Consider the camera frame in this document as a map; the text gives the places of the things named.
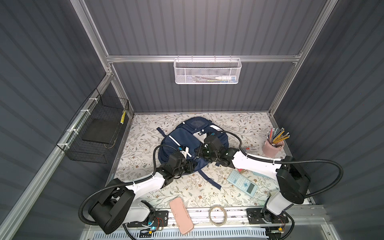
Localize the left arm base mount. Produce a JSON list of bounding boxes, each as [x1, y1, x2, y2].
[[126, 210, 169, 228]]

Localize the pens in white basket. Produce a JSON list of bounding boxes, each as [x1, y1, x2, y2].
[[193, 76, 238, 84]]

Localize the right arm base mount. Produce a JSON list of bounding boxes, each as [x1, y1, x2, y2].
[[246, 208, 290, 225]]

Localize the white wire mesh basket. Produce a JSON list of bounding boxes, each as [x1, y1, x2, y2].
[[173, 57, 242, 85]]

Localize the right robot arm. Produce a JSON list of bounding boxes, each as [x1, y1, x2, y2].
[[194, 133, 311, 219]]

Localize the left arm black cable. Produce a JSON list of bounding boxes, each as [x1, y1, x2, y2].
[[77, 144, 181, 240]]

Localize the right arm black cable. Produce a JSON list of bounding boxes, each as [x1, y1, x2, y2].
[[215, 130, 344, 240]]

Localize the yellow tag on basket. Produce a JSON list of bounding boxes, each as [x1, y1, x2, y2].
[[120, 110, 126, 125]]

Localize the bundle of coloured pencils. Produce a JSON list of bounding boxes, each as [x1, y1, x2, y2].
[[267, 128, 291, 147]]

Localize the pink pencil case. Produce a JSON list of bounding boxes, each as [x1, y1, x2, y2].
[[170, 197, 194, 235]]

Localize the pink pencil cup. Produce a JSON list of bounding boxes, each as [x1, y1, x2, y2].
[[262, 141, 285, 158]]

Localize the navy blue student backpack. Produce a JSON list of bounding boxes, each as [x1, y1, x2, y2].
[[154, 117, 229, 190]]

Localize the red card box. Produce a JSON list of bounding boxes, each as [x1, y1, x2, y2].
[[238, 169, 248, 174]]

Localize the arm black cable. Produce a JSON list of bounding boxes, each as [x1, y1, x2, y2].
[[77, 144, 181, 240], [215, 130, 344, 240]]

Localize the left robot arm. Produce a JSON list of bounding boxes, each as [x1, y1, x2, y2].
[[88, 148, 188, 234]]

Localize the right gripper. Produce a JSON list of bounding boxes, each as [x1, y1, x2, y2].
[[192, 143, 218, 162]]

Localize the roll of clear tape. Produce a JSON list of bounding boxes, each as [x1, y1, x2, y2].
[[208, 205, 228, 227]]

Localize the light blue calculator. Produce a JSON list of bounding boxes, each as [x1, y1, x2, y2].
[[227, 170, 258, 197]]

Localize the black wire basket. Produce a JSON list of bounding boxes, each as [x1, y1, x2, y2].
[[57, 90, 130, 164]]

